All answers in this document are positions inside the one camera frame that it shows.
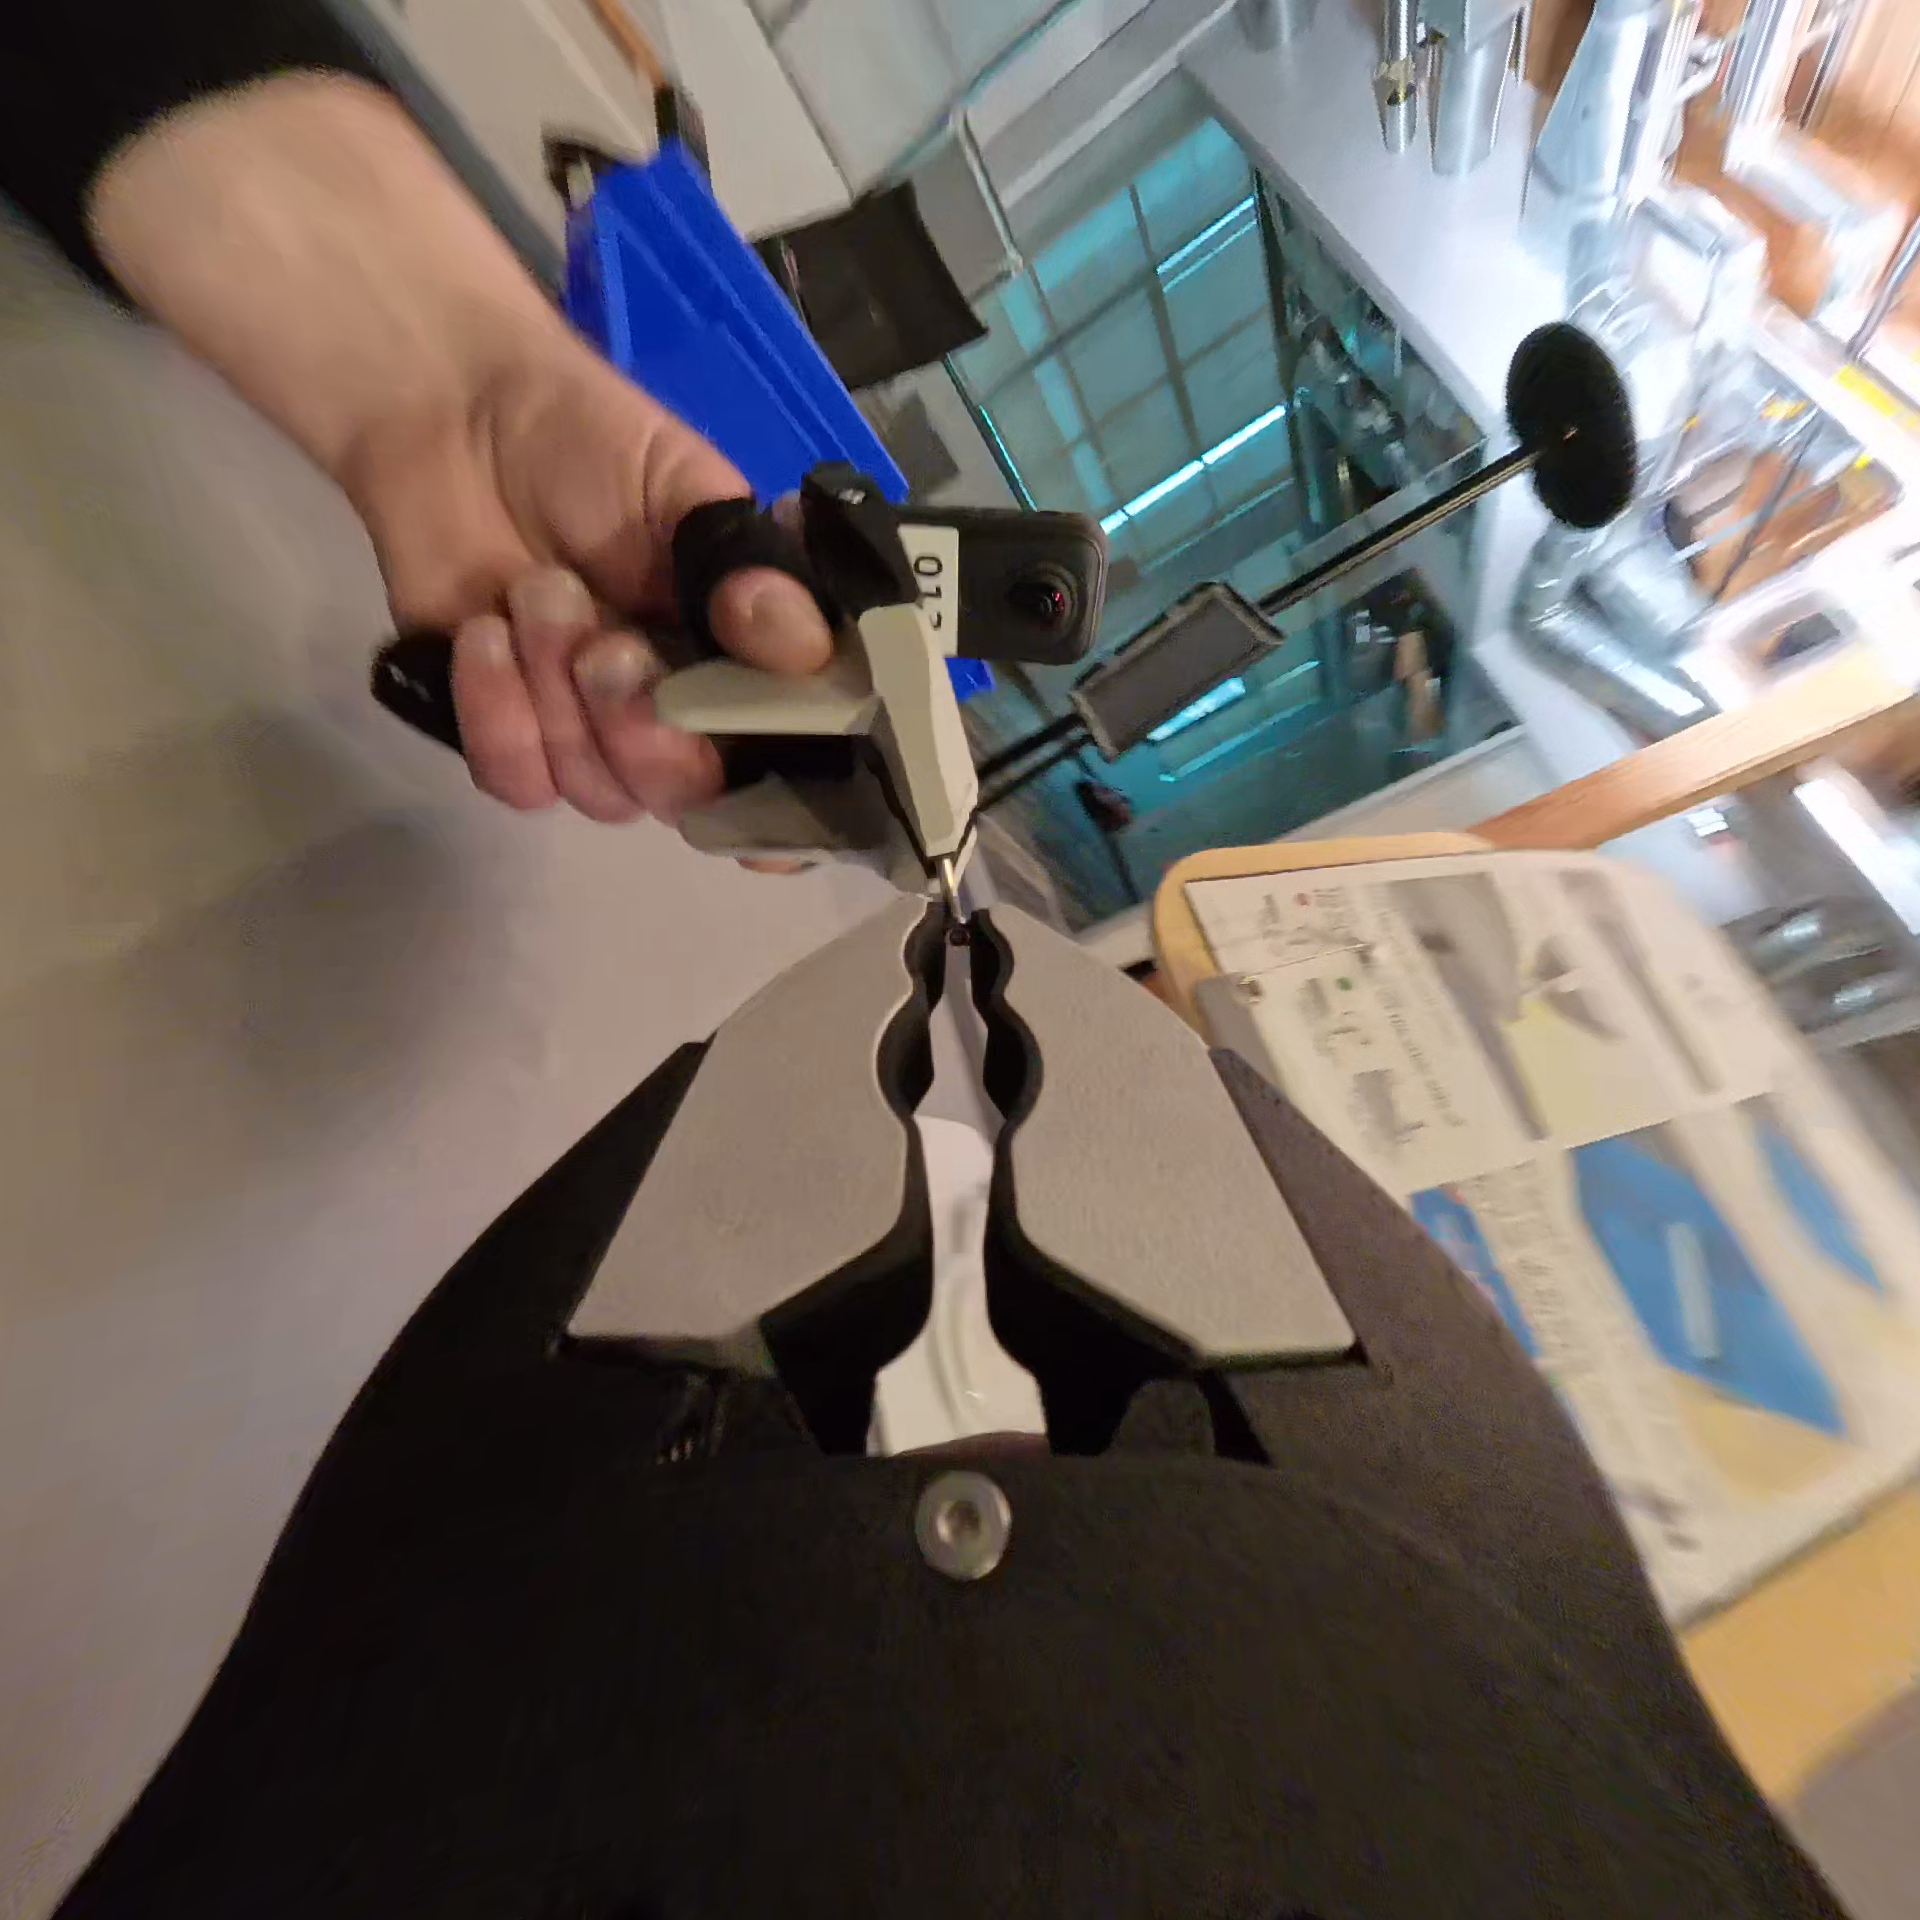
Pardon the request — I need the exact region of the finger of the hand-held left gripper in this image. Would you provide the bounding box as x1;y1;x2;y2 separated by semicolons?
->
682;768;926;880
862;606;980;888

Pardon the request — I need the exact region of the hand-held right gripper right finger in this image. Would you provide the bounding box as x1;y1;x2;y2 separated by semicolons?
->
964;906;1362;1455

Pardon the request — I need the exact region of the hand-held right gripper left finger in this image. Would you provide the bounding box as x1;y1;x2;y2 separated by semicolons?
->
564;896;951;1455

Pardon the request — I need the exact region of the person's left forearm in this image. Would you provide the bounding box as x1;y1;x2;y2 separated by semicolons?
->
0;0;395;288

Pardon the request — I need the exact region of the person's left hand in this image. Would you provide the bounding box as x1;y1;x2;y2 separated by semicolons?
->
90;66;836;825

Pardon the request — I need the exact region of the black mesh office chair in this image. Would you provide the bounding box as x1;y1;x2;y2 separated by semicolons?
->
779;187;990;394

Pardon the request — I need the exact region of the printed instruction sheet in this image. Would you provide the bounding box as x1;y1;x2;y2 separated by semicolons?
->
1183;853;1920;1630

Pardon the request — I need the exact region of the blue plastic bin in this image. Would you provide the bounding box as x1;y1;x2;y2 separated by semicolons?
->
563;142;995;702

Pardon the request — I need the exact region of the black floor lamp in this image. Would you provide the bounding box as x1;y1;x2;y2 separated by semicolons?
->
961;322;1647;781

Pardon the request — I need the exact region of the wooden reading stand board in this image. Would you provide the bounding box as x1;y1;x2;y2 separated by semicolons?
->
1147;832;1920;1816

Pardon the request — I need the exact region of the wooden post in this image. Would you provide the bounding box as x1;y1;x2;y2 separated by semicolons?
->
1477;667;1920;856

